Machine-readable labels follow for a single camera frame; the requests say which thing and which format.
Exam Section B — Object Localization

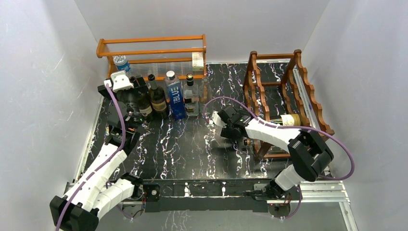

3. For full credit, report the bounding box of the green wine bottle black neck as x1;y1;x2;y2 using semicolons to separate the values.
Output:
136;90;153;122

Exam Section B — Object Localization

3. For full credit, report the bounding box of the gold foil wine bottle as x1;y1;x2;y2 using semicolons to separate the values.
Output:
270;114;301;126

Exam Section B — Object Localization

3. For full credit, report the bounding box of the blue lidded jar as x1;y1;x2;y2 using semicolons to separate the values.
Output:
113;55;131;72

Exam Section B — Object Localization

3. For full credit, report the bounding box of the small white box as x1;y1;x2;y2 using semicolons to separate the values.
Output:
191;52;204;72

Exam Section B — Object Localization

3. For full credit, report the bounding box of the green wine bottle silver cap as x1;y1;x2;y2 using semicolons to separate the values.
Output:
147;74;169;119

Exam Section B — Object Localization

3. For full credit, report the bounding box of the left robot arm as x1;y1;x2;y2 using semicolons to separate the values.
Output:
50;74;147;231

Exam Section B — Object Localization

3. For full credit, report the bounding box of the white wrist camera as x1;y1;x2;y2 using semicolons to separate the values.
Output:
103;70;134;92
212;111;227;128

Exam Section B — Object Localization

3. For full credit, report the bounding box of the clear square liquor bottle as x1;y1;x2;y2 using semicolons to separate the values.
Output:
183;73;199;116

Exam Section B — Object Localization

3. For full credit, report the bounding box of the blue clear glass bottle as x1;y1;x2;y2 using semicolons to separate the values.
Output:
164;70;186;120

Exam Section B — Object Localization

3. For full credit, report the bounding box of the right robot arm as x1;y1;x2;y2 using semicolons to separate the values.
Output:
212;105;334;199

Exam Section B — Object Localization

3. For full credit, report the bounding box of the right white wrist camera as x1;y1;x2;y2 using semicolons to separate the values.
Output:
212;111;227;128

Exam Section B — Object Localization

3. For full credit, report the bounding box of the orange wooden shelf rack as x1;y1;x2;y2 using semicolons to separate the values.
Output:
96;34;206;81

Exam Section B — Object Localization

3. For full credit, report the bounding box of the clear bottle gold label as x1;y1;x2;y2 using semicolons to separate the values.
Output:
243;139;255;147

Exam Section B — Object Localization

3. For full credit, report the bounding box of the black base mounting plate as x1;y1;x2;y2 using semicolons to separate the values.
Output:
143;179;284;213

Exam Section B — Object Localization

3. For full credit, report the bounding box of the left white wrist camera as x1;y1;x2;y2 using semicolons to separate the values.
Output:
103;70;134;92

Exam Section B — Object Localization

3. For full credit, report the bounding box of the brown wooden wine rack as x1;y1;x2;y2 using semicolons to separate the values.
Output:
242;49;335;161

